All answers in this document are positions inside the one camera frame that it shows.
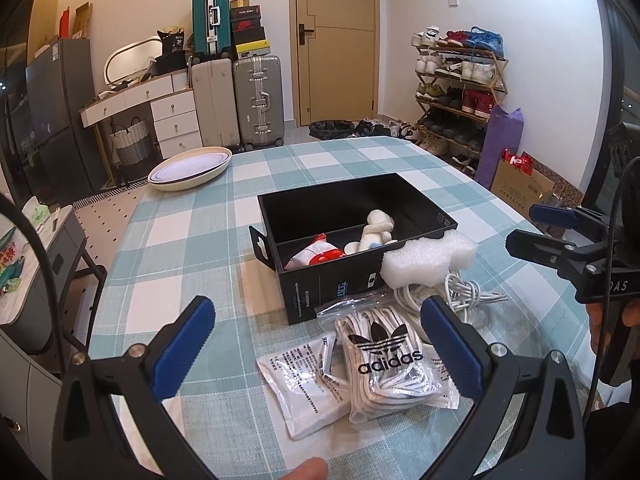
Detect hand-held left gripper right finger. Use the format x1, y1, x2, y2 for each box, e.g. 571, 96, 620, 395
420, 296, 587, 480

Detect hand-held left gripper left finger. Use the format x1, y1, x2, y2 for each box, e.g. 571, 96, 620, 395
56, 296, 217, 480

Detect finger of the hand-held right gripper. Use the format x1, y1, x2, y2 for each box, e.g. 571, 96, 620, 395
529, 203, 617, 247
505, 229, 608, 278

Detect white cable bundle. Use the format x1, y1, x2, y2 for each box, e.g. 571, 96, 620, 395
395, 270, 508, 346

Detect clear bag of white shoelaces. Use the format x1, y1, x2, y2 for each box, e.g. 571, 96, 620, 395
315, 295, 461, 423

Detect white foam block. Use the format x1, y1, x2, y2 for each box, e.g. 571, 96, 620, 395
380, 230, 482, 288

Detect white printed packet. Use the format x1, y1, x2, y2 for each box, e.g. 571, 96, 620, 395
256, 332, 351, 442

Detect black storage box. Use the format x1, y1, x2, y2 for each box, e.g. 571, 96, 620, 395
248, 172, 459, 326

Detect person's right hand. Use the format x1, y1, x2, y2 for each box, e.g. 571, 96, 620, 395
587, 302, 608, 353

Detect person's left hand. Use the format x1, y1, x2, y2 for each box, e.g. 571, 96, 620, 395
291, 457, 329, 480

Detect brown patterned flat box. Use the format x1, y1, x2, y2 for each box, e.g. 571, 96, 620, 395
530, 152, 586, 236

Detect brown cardboard box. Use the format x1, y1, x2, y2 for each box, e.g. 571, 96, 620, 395
490, 157, 556, 211

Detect red packets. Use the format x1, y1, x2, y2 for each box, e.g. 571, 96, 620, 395
504, 149, 533, 177

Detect purple folded bag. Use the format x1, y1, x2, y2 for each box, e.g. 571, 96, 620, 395
475, 107, 524, 188

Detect rows of assorted shoes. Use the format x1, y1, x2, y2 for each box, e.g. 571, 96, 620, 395
411, 26, 505, 171

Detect white plush toy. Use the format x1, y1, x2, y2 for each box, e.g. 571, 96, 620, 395
344, 209, 398, 255

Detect wooden shoe rack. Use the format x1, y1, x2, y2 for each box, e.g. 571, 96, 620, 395
411, 42, 508, 171

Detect grey side cabinet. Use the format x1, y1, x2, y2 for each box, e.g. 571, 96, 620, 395
0, 205, 108, 351

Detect grey low cabinet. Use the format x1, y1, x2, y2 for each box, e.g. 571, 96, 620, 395
0, 330, 66, 461

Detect red and white pouch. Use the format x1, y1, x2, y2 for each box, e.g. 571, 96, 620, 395
285, 233, 346, 270

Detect cream oval tray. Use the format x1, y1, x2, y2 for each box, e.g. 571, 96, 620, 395
148, 146, 232, 183
150, 160, 233, 192

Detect loose sneakers pile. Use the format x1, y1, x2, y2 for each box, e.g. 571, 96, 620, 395
352, 117, 421, 140

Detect woven laundry basket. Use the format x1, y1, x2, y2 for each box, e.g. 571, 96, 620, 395
110, 115, 152, 168

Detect white dresser with drawers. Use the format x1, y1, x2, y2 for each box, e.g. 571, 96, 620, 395
80, 67, 203, 161

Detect black mesh basket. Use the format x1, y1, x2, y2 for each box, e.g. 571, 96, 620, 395
309, 120, 355, 142

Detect beige suitcase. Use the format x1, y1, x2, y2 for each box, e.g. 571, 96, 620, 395
190, 58, 241, 150

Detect tan wooden door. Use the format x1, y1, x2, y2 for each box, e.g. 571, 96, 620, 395
292, 0, 379, 128

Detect silver suitcase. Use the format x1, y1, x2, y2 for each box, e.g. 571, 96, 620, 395
232, 55, 286, 151

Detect grey refrigerator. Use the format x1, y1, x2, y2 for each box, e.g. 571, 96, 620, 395
25, 38, 108, 201

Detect white oval mirror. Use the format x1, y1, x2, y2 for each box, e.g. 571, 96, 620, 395
103, 35, 173, 88

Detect black paper bag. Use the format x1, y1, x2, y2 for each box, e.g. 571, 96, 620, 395
155, 30, 188, 73

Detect dark shoe box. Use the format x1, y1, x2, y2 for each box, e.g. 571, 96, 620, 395
231, 27, 266, 45

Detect teal suitcase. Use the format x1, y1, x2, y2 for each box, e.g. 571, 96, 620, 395
192, 0, 235, 58

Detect open cardboard box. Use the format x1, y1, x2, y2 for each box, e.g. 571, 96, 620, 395
70, 2, 93, 40

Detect tall flat cardboard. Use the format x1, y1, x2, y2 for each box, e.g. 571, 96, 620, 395
32, 0, 58, 58

